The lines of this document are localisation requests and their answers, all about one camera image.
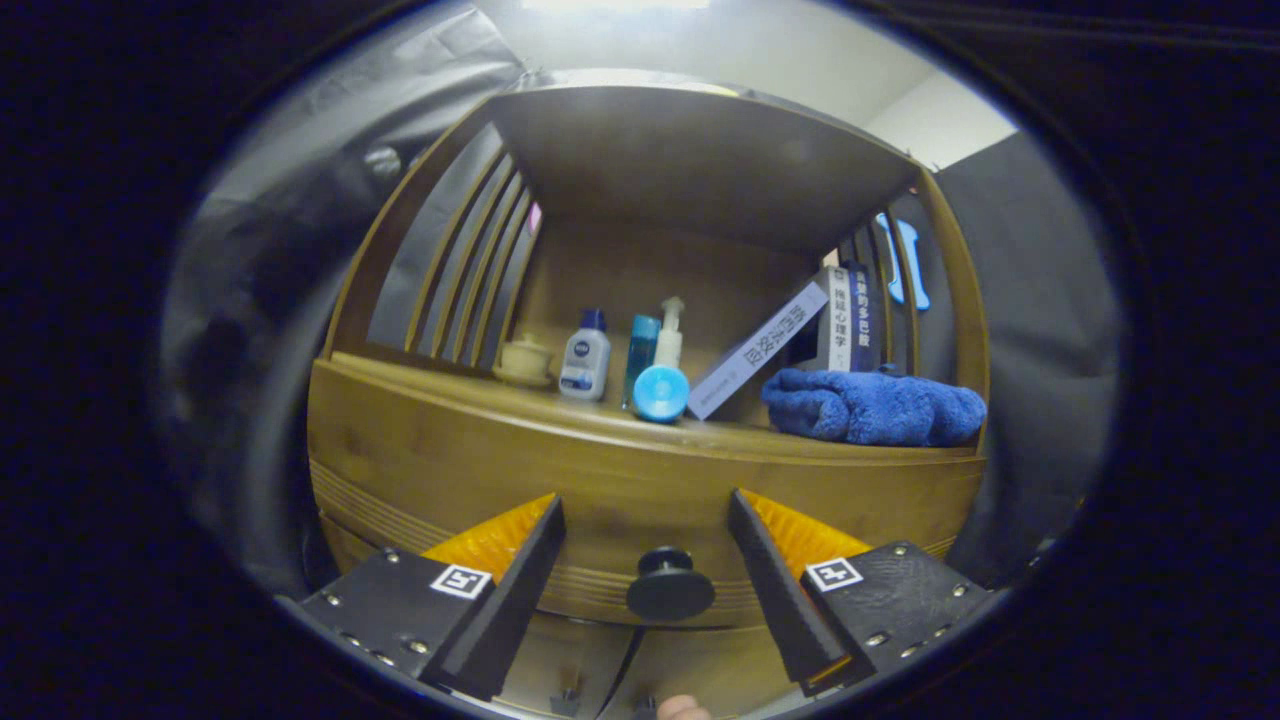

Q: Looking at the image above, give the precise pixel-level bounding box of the dark blue book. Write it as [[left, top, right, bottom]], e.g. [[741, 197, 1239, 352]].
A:
[[850, 262, 873, 373]]

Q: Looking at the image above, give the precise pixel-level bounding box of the white pump bottle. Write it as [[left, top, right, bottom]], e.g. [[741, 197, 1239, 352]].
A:
[[654, 296, 687, 371]]

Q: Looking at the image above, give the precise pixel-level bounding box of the white lotion bottle blue cap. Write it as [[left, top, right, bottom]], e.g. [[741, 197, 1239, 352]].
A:
[[558, 308, 612, 402]]

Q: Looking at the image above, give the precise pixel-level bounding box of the wooden countertop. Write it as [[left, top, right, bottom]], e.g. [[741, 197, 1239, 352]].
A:
[[315, 350, 986, 463]]

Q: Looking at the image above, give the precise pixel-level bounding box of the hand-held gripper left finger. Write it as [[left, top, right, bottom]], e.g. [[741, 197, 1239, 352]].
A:
[[275, 493, 567, 701]]

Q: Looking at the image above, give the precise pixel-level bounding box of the white book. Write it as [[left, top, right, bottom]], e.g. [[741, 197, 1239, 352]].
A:
[[815, 266, 856, 373]]

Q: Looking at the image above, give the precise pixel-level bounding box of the blue white cleanser tube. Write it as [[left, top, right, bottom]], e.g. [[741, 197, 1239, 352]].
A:
[[632, 364, 691, 423]]

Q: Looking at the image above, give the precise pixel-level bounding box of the teal clear bottle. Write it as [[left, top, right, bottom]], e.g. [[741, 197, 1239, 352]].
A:
[[622, 314, 662, 409]]

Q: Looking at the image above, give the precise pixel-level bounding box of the lavender book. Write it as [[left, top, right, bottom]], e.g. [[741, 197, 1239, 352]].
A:
[[686, 280, 831, 421]]

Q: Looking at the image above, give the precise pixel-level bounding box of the wooden drawer with black knob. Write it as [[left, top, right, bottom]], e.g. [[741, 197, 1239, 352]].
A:
[[305, 360, 986, 631]]

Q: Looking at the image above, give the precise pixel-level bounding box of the blue folded towel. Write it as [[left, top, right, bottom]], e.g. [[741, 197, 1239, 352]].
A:
[[760, 366, 988, 448]]

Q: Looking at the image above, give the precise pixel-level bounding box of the wooden cabinet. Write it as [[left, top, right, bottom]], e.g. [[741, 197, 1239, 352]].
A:
[[305, 85, 991, 720]]

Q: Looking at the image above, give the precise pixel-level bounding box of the wooden cabinet door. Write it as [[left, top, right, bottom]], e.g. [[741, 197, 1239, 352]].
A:
[[600, 622, 801, 720], [495, 610, 643, 719]]

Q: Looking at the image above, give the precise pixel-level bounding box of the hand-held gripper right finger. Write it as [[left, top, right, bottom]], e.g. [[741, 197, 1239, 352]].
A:
[[728, 488, 1001, 698]]

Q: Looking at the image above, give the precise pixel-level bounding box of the beige lidded teacup with saucer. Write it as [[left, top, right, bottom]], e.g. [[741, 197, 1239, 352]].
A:
[[492, 333, 554, 389]]

